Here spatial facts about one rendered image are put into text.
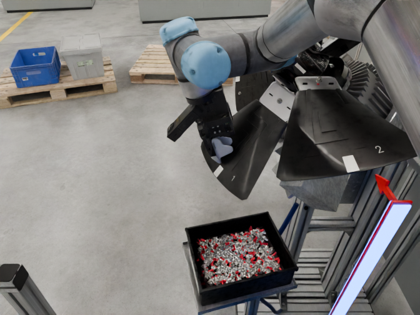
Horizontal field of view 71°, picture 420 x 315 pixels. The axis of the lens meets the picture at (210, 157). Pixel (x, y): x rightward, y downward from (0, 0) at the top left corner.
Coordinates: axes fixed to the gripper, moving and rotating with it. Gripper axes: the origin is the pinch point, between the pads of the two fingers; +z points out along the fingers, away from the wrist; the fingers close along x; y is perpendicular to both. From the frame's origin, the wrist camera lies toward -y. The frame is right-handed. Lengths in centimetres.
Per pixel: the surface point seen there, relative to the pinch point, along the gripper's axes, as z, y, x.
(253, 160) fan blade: 0.6, 9.6, -3.4
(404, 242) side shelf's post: 69, 57, 8
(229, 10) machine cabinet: 91, 12, 571
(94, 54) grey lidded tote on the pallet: 19, -134, 248
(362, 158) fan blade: -13.4, 27.2, -25.7
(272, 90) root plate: -12.2, 18.2, 6.2
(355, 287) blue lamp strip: 2.6, 21.7, -37.5
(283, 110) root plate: -7.9, 19.6, 2.3
